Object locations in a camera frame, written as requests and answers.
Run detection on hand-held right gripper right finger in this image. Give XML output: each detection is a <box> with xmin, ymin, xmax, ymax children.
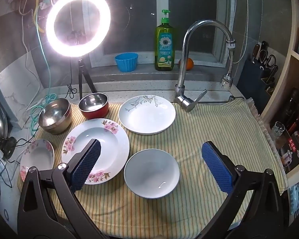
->
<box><xmin>197</xmin><ymin>141</ymin><xmax>281</xmax><ymax>239</ymax></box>

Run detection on red and black box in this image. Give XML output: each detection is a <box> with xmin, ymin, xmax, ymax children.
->
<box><xmin>279</xmin><ymin>129</ymin><xmax>299</xmax><ymax>173</ymax></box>

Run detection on green dish soap bottle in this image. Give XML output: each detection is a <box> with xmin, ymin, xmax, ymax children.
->
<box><xmin>154</xmin><ymin>9</ymin><xmax>175</xmax><ymax>71</ymax></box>

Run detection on white leaf pattern plate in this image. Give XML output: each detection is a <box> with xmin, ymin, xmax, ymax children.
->
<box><xmin>118</xmin><ymin>95</ymin><xmax>176</xmax><ymax>135</ymax></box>

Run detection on red steel bowl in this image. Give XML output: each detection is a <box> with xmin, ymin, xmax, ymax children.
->
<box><xmin>78</xmin><ymin>93</ymin><xmax>109</xmax><ymax>120</ymax></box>

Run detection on small pink floral plate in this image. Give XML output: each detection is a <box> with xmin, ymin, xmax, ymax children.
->
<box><xmin>20</xmin><ymin>139</ymin><xmax>55</xmax><ymax>183</ymax></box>

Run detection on white ring light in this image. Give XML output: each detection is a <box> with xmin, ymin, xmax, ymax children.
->
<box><xmin>45</xmin><ymin>0</ymin><xmax>112</xmax><ymax>55</ymax></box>

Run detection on clear drinking glass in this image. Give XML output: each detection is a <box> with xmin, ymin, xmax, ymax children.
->
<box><xmin>271</xmin><ymin>121</ymin><xmax>286</xmax><ymax>141</ymax></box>

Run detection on large pink floral plate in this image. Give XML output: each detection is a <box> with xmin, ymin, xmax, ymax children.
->
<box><xmin>61</xmin><ymin>118</ymin><xmax>130</xmax><ymax>185</ymax></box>

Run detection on yellow striped towel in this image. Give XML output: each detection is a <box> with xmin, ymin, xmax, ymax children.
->
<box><xmin>17</xmin><ymin>97</ymin><xmax>289</xmax><ymax>237</ymax></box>

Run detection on white cable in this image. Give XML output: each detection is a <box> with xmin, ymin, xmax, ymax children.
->
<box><xmin>21</xmin><ymin>17</ymin><xmax>41</xmax><ymax>99</ymax></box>

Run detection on black handled scissors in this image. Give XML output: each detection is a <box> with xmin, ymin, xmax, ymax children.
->
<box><xmin>259</xmin><ymin>50</ymin><xmax>276</xmax><ymax>70</ymax></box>

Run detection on orange fruit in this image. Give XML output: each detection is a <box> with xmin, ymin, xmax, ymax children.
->
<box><xmin>179</xmin><ymin>58</ymin><xmax>194</xmax><ymax>71</ymax></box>

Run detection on wooden shelf unit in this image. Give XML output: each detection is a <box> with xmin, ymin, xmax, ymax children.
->
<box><xmin>260</xmin><ymin>0</ymin><xmax>299</xmax><ymax>197</ymax></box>

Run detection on yellow cable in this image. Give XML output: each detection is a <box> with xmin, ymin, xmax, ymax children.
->
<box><xmin>33</xmin><ymin>0</ymin><xmax>44</xmax><ymax>33</ymax></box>

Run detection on chrome kitchen faucet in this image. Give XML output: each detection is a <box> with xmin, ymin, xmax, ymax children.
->
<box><xmin>174</xmin><ymin>19</ymin><xmax>235</xmax><ymax>112</ymax></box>

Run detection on black mini tripod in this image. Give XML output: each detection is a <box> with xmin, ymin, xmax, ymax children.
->
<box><xmin>76</xmin><ymin>59</ymin><xmax>98</xmax><ymax>100</ymax></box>

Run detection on dark green glass dish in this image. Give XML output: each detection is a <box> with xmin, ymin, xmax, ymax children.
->
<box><xmin>0</xmin><ymin>137</ymin><xmax>17</xmax><ymax>159</ymax></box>

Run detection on large steel bowl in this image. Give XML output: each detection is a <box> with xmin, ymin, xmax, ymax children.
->
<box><xmin>38</xmin><ymin>98</ymin><xmax>73</xmax><ymax>135</ymax></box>

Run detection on dark glass bottle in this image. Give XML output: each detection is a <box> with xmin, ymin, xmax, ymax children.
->
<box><xmin>280</xmin><ymin>88</ymin><xmax>299</xmax><ymax>130</ymax></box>

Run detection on teal cable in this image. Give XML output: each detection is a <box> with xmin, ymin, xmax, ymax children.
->
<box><xmin>29</xmin><ymin>17</ymin><xmax>58</xmax><ymax>133</ymax></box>

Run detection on window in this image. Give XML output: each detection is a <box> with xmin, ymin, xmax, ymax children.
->
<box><xmin>90</xmin><ymin>0</ymin><xmax>231</xmax><ymax>68</ymax></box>

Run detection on plain white bowl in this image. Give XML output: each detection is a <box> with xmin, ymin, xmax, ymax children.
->
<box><xmin>124</xmin><ymin>149</ymin><xmax>180</xmax><ymax>200</ymax></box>

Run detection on metal faucet extension hose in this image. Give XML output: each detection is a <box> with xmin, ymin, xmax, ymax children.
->
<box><xmin>220</xmin><ymin>40</ymin><xmax>236</xmax><ymax>90</ymax></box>

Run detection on hanging metal hose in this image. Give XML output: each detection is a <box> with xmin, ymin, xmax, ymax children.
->
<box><xmin>232</xmin><ymin>0</ymin><xmax>250</xmax><ymax>64</ymax></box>

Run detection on black ring light cable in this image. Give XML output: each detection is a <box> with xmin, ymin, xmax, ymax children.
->
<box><xmin>67</xmin><ymin>5</ymin><xmax>77</xmax><ymax>100</ymax></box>

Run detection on brown handled knife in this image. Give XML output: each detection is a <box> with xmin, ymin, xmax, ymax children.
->
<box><xmin>252</xmin><ymin>44</ymin><xmax>261</xmax><ymax>64</ymax></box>

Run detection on dark blue knife block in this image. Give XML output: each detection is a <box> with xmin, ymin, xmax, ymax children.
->
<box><xmin>240</xmin><ymin>59</ymin><xmax>272</xmax><ymax>110</ymax></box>

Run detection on blue ribbed cup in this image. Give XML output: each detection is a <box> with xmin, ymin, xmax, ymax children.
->
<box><xmin>115</xmin><ymin>52</ymin><xmax>139</xmax><ymax>73</ymax></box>

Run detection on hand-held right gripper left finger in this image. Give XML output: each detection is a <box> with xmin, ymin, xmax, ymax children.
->
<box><xmin>17</xmin><ymin>138</ymin><xmax>107</xmax><ymax>239</ymax></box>

